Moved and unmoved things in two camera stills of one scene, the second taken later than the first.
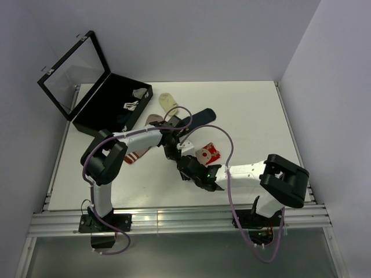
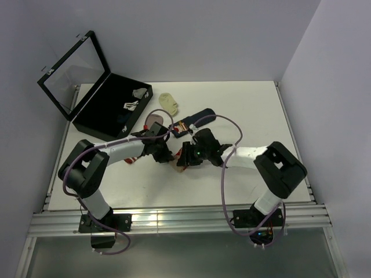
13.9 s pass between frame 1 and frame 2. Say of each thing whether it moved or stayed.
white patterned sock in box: stayed
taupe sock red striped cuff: stayed
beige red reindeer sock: moved
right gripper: moved
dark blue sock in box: stayed
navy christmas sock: stayed
